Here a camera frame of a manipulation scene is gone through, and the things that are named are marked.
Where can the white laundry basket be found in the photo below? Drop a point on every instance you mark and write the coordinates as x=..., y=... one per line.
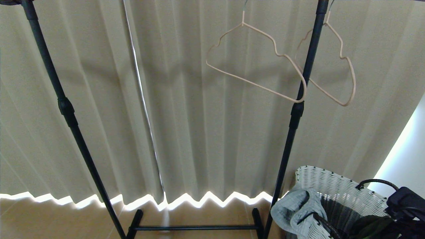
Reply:
x=332, y=186

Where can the beige curtain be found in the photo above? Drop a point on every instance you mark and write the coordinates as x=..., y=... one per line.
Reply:
x=212, y=132

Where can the green printed shirt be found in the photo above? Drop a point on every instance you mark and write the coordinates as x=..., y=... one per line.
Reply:
x=368, y=225

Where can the pink clothes hanger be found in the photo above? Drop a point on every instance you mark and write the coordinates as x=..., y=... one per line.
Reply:
x=327, y=18
x=243, y=18

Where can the pale grey garment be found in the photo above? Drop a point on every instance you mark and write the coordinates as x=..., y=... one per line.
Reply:
x=298, y=209

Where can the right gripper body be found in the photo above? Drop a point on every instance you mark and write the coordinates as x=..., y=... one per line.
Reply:
x=411, y=230

